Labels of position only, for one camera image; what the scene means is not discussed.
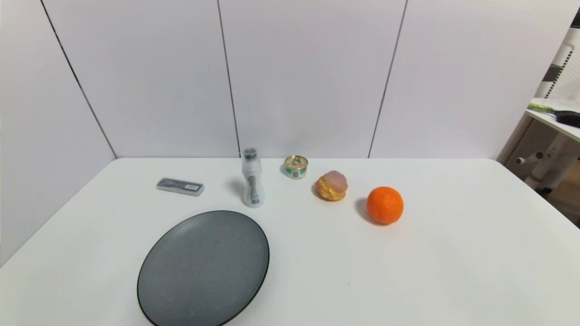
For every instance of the gray round plate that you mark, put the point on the gray round plate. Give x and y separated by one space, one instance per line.
204 271

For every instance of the pink cream puff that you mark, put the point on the pink cream puff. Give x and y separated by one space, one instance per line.
332 186

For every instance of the small green label tin can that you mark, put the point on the small green label tin can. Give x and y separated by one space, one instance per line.
296 168

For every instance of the gray plastic case with barcode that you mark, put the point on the gray plastic case with barcode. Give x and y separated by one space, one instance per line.
180 186

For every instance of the black brush object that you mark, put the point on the black brush object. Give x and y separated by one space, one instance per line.
568 118

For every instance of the orange fruit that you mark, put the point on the orange fruit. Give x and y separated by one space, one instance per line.
385 205

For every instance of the white perforated panel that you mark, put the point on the white perforated panel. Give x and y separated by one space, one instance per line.
564 68

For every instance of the white plastic bottle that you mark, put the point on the white plastic bottle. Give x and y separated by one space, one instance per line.
252 181

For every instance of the white side desk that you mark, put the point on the white side desk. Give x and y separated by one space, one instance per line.
550 149

